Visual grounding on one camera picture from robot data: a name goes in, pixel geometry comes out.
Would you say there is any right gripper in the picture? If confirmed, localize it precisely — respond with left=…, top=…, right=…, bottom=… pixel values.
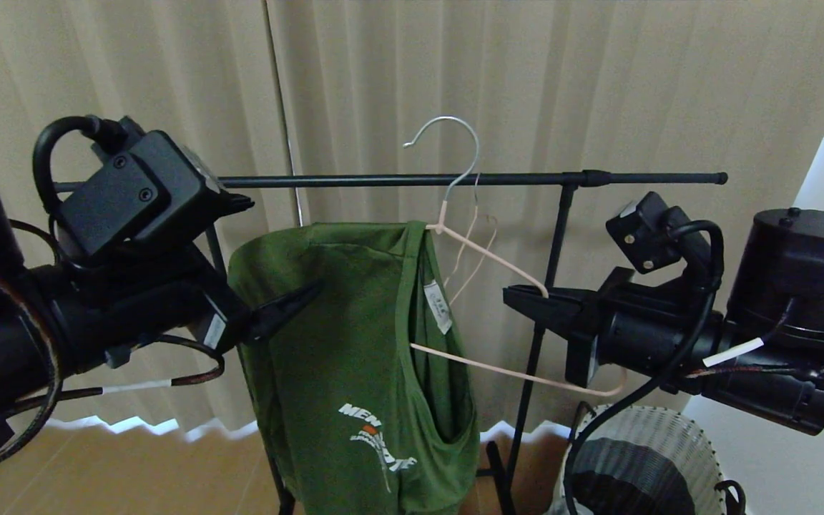
left=564, top=267, right=729, bottom=394

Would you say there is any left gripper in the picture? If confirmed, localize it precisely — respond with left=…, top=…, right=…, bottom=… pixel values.
left=36, top=243, right=324, bottom=376

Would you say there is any green long-sleeved shirt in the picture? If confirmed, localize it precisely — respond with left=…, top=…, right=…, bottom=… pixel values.
left=226, top=220, right=482, bottom=515

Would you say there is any pink clothes hanger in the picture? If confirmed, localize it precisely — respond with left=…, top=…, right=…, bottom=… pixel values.
left=444, top=172, right=499, bottom=307
left=403, top=116, right=627, bottom=398

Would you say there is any white laundry basket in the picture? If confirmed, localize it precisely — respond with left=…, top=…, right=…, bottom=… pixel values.
left=546, top=404, right=749, bottom=515

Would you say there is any black clothes rack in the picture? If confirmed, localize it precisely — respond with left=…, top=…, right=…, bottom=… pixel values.
left=54, top=170, right=730, bottom=515

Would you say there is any beige curtain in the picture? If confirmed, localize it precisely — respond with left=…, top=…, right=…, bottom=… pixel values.
left=0, top=0, right=824, bottom=438

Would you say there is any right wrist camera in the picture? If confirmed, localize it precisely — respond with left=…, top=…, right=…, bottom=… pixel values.
left=605, top=192, right=713, bottom=290

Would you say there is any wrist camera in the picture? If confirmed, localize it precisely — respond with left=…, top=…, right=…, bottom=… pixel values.
left=605, top=192, right=713, bottom=290
left=51, top=118, right=255, bottom=269

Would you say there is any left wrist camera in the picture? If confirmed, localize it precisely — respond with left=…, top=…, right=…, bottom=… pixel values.
left=51, top=118, right=255, bottom=269

